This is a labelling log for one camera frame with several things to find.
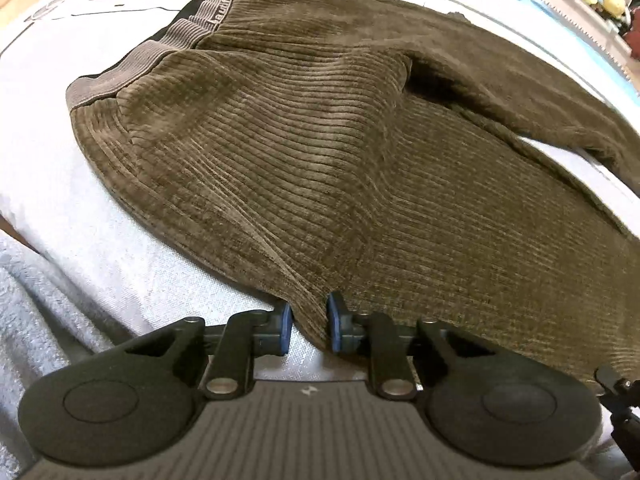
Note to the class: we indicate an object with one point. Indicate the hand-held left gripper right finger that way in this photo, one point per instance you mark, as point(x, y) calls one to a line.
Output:
point(333, 327)

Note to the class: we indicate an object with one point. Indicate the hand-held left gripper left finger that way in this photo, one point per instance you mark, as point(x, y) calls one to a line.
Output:
point(285, 327)

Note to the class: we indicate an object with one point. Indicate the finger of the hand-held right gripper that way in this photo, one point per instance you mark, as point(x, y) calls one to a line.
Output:
point(617, 400)

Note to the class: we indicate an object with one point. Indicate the light blue fleece blanket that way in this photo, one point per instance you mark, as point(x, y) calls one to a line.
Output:
point(35, 340)

